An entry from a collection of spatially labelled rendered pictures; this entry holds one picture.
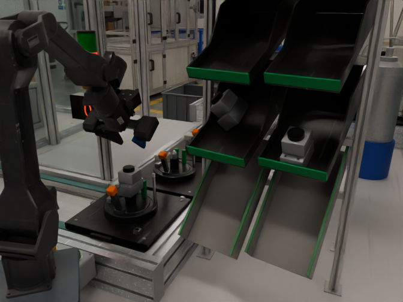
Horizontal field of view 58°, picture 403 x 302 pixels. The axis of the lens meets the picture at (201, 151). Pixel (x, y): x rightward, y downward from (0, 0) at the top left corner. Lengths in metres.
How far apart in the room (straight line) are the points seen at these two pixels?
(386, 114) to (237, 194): 0.82
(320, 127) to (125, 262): 0.50
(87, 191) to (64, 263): 0.53
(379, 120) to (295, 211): 0.77
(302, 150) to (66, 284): 0.45
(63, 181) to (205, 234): 0.60
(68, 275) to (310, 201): 0.49
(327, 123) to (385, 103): 0.70
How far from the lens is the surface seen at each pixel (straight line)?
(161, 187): 1.11
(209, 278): 0.94
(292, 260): 0.78
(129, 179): 0.93
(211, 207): 0.84
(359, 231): 1.20
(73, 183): 1.24
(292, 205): 0.81
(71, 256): 0.71
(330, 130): 0.78
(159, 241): 0.89
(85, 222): 0.97
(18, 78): 0.54
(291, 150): 0.68
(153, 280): 0.82
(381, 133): 1.51
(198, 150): 0.73
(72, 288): 0.64
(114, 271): 0.87
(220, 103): 0.76
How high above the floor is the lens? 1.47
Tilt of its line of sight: 21 degrees down
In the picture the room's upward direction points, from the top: 1 degrees clockwise
